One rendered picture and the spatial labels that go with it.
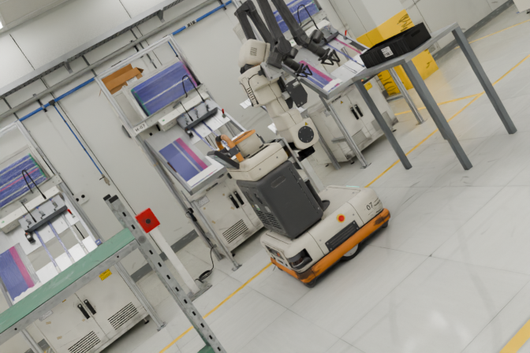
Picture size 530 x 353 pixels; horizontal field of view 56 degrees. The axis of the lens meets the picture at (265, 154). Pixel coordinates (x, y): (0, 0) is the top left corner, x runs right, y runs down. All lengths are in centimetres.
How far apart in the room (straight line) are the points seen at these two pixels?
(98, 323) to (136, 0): 363
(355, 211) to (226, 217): 162
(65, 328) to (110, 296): 39
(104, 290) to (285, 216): 187
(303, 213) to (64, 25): 397
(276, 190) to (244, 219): 157
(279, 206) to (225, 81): 351
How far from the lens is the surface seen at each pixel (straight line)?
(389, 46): 339
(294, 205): 285
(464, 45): 339
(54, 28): 605
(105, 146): 581
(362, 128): 487
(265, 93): 302
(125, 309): 426
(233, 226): 433
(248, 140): 294
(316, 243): 288
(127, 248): 167
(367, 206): 299
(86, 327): 426
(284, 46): 291
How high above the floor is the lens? 117
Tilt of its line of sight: 8 degrees down
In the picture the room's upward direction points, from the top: 33 degrees counter-clockwise
